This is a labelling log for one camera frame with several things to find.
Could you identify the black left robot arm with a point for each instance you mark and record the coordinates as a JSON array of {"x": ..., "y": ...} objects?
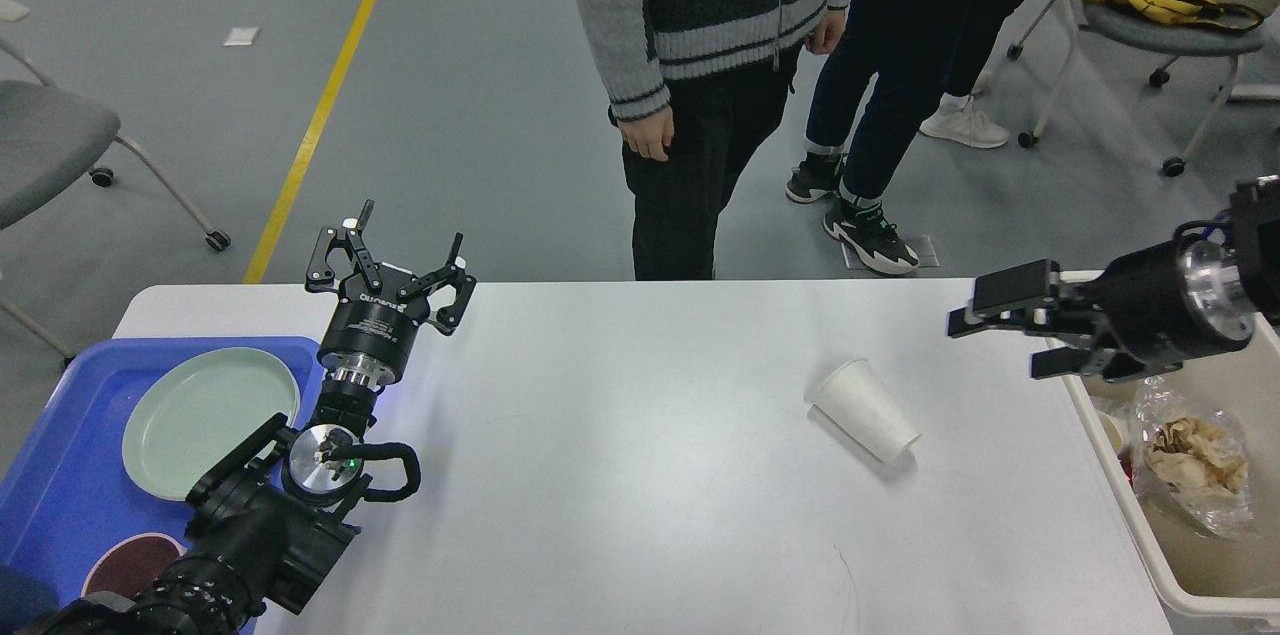
[{"x": 269, "y": 519}]

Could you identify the blue plastic tray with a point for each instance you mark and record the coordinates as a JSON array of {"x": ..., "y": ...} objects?
[{"x": 67, "y": 499}]

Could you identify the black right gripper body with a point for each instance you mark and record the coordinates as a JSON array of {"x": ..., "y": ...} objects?
[{"x": 1162, "y": 309}]

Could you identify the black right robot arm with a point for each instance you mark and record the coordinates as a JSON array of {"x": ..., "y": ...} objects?
[{"x": 1247, "y": 233}]

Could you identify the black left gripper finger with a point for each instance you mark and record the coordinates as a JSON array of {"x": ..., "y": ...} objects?
[
  {"x": 347, "y": 238},
  {"x": 440, "y": 297}
]

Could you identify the beige plastic bin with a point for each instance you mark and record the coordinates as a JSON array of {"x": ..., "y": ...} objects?
[{"x": 1201, "y": 576}]

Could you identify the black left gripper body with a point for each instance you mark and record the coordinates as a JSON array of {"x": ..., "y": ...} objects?
[{"x": 372, "y": 336}]

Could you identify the crumpled brown paper on foil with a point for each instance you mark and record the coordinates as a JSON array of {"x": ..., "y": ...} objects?
[{"x": 1197, "y": 458}]

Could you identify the person in dark jeans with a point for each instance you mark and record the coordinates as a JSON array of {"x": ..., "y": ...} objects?
[{"x": 885, "y": 76}]

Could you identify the green plate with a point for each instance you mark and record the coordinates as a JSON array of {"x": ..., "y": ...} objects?
[{"x": 198, "y": 412}]

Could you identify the grey chair left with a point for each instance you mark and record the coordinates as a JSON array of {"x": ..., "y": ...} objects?
[{"x": 51, "y": 137}]

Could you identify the person in black trousers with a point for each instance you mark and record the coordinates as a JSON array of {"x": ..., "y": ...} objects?
[{"x": 695, "y": 87}]

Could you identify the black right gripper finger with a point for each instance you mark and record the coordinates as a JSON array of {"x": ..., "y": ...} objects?
[
  {"x": 1106, "y": 359},
  {"x": 1031, "y": 298}
]

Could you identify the person with white sneakers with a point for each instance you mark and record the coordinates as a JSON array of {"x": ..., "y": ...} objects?
[{"x": 958, "y": 117}]

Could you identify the aluminium foil sheet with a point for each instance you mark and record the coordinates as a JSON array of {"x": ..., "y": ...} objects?
[{"x": 1155, "y": 402}]

